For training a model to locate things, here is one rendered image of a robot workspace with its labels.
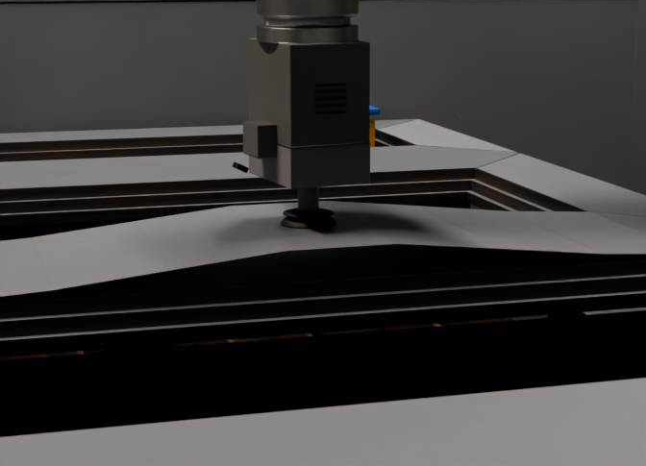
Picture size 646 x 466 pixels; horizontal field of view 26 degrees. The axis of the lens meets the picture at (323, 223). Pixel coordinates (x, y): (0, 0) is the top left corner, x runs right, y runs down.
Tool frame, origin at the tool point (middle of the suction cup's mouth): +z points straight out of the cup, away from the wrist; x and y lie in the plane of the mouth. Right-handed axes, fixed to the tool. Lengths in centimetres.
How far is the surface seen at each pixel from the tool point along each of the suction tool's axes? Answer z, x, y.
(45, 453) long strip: 0.9, -28.1, 34.7
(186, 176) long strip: 1.0, 3.0, -38.3
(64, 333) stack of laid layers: 3.2, -20.6, 7.1
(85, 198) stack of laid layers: 2.1, -7.9, -36.4
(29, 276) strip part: 0.5, -21.5, 1.1
